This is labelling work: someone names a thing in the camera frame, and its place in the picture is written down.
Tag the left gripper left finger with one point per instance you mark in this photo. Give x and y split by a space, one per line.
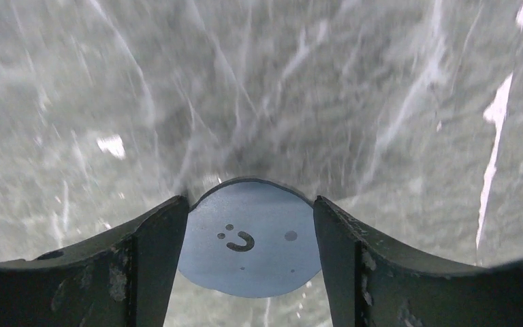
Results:
121 277

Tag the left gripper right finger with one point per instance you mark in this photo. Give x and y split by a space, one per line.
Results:
373 279

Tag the blue round coaster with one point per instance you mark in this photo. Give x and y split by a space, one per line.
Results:
251 238

